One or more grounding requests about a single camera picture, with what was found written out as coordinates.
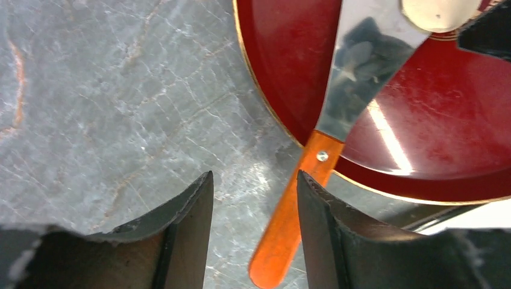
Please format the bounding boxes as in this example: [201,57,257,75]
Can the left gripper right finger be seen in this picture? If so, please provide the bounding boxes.
[297,171,510,288]

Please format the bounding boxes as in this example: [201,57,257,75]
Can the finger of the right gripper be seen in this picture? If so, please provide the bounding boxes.
[457,0,510,62]

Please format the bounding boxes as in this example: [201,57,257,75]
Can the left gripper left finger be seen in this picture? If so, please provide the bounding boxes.
[1,171,214,288]

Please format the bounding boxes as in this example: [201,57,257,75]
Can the white dough piece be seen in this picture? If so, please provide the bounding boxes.
[401,0,482,33]

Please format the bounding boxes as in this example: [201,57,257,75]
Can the metal scraper orange handle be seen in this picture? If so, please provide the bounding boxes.
[248,0,434,289]

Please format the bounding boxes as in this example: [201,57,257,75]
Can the round red plate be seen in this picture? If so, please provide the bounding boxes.
[233,1,510,204]

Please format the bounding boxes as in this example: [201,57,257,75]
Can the white strawberry tray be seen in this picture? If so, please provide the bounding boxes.
[407,199,510,235]

